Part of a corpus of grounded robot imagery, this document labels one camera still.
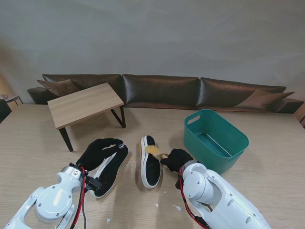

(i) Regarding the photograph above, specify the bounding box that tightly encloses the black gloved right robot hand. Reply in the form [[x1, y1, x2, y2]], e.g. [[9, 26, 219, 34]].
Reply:
[[160, 148, 194, 174]]

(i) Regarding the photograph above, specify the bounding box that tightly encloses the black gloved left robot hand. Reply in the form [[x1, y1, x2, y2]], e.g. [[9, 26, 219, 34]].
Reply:
[[76, 138, 125, 171]]

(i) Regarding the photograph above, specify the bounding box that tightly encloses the yellow canvas sneaker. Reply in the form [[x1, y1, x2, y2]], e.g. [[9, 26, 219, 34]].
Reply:
[[139, 135, 163, 189], [91, 144, 129, 198]]

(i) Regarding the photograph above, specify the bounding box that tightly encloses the wooden shoe brush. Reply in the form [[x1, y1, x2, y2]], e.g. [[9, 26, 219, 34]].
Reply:
[[145, 145, 170, 161]]

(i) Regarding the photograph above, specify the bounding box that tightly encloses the green plastic basket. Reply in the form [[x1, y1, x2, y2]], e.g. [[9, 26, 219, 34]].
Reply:
[[183, 109, 250, 176]]

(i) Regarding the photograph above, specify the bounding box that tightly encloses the small wooden black-legged bench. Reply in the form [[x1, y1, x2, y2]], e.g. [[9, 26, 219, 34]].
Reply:
[[47, 83, 126, 153]]

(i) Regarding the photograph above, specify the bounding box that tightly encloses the dark brown leather sofa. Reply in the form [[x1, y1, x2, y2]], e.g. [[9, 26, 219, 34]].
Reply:
[[27, 73, 305, 114]]

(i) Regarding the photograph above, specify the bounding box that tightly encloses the brown sofa cushion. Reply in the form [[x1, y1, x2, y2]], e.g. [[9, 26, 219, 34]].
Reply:
[[235, 89, 295, 110], [37, 79, 81, 97]]

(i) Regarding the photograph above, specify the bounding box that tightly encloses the small wooden side table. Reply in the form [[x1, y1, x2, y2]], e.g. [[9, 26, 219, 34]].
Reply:
[[0, 94, 24, 105]]

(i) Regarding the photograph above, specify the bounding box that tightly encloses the light wooden cabinet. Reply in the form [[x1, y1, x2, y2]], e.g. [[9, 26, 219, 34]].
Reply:
[[293, 102, 305, 129]]

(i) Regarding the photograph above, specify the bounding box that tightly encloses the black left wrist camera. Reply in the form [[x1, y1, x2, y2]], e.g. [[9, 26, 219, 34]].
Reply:
[[84, 176, 102, 193]]

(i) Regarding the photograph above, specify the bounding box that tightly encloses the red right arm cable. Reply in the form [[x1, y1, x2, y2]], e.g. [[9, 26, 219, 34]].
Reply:
[[178, 167, 208, 229]]

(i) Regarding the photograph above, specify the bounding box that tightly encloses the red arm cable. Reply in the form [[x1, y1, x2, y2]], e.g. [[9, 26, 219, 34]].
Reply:
[[178, 167, 208, 229], [71, 168, 86, 229]]

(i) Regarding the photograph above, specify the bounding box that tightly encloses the red left arm cable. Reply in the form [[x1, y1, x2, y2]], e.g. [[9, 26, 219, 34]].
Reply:
[[71, 168, 86, 229]]

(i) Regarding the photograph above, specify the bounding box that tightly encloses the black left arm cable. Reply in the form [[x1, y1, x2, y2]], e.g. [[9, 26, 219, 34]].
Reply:
[[81, 205, 88, 229]]

